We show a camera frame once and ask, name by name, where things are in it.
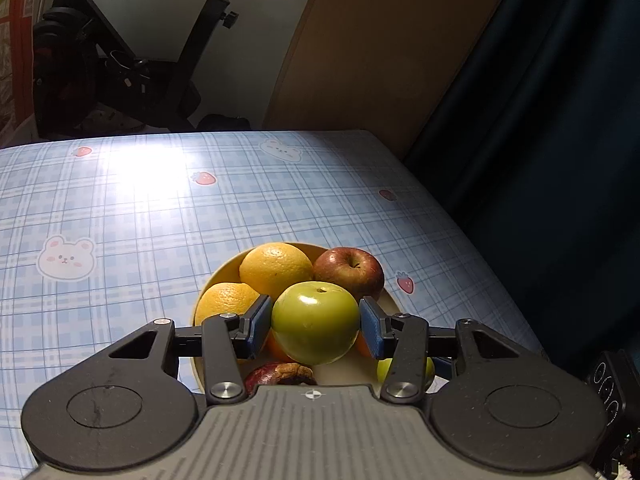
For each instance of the light fuzzy towel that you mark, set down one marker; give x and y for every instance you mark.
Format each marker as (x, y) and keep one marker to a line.
(624, 470)

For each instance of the yellow orange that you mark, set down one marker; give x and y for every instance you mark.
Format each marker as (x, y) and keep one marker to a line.
(225, 302)
(275, 270)

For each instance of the black exercise bike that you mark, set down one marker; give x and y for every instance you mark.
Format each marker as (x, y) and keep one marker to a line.
(75, 60)

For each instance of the wooden panel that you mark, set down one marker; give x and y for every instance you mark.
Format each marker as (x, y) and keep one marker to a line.
(375, 60)

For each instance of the pale yellow bowl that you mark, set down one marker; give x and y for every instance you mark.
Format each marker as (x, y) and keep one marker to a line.
(345, 375)

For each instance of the small tangerine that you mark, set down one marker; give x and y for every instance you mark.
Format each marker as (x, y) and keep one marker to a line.
(276, 350)
(361, 346)

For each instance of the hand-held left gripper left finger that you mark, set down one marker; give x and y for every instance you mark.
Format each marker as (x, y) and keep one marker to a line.
(261, 325)

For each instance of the dark purple mangosteen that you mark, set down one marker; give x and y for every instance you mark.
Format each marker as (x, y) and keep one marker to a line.
(265, 375)

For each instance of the blue plaid tablecloth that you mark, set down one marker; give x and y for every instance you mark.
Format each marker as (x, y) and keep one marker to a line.
(150, 210)

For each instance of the dark blue curtain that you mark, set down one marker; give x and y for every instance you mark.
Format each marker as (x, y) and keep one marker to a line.
(550, 135)

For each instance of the red room wall poster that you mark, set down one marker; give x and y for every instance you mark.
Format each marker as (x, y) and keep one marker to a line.
(10, 60)

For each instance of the small yellow-green fruit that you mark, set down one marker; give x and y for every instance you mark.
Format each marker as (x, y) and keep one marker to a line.
(384, 371)

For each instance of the green apple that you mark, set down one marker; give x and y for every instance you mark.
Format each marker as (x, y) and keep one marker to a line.
(315, 325)

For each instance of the red apple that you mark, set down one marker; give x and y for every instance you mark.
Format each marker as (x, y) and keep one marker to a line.
(350, 270)

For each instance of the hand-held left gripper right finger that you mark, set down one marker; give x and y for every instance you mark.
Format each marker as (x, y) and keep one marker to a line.
(371, 327)

